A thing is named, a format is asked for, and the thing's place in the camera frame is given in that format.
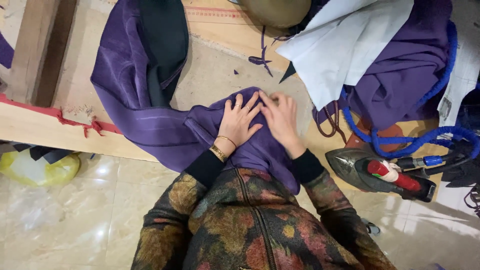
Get yellow plastic bag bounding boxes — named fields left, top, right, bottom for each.
left=0, top=147, right=82, bottom=188

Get floral patterned zip jacket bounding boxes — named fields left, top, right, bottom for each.
left=130, top=167, right=399, bottom=270

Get red-brown iron rest pad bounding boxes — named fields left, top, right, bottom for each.
left=344, top=117, right=406, bottom=151

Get purple thread scraps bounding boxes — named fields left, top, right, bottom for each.
left=247, top=25, right=298, bottom=78

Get white printed cloth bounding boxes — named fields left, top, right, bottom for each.
left=436, top=0, right=480, bottom=129

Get blue braided hose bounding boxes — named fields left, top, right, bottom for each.
left=339, top=20, right=480, bottom=160

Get purple cable bundle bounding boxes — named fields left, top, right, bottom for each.
left=463, top=183, right=480, bottom=219

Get red fabric strip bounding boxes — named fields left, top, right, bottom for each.
left=0, top=92, right=124, bottom=139

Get brown cord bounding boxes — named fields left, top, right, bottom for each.
left=314, top=100, right=348, bottom=145

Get dark checked fabric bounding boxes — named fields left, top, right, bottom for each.
left=0, top=140, right=75, bottom=166

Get black lining fabric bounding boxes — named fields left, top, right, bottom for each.
left=138, top=0, right=190, bottom=108

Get person's right hand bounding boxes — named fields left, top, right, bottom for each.
left=258, top=90, right=307, bottom=159

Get person's left hand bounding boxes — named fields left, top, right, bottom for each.
left=214, top=91, right=264, bottom=151

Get wooden beam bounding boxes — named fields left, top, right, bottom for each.
left=7, top=0, right=79, bottom=109

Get wide gold bracelet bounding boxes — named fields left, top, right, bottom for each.
left=209, top=144, right=228, bottom=162

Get white paper pattern sheets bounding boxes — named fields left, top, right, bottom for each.
left=275, top=0, right=415, bottom=112

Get grey slipper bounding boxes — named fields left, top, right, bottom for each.
left=361, top=218, right=382, bottom=237

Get thin gold bangle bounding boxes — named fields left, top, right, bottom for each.
left=217, top=135, right=238, bottom=148

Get black iron hose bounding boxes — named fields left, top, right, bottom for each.
left=395, top=149, right=474, bottom=178

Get black fabric heap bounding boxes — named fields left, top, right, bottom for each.
left=440, top=84, right=480, bottom=189

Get black triangular fabric scrap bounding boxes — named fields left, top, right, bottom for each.
left=278, top=61, right=298, bottom=85

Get purple fabric pile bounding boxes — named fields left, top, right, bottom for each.
left=313, top=0, right=455, bottom=131

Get purple velvet garment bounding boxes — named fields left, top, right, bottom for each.
left=90, top=0, right=305, bottom=196

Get brass-coloured bowl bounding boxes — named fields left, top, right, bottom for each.
left=238, top=0, right=313, bottom=30

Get steam iron with red handle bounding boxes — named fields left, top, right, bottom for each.
left=325, top=147, right=438, bottom=203

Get purple fabric piece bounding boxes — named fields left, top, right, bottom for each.
left=0, top=31, right=15, bottom=70

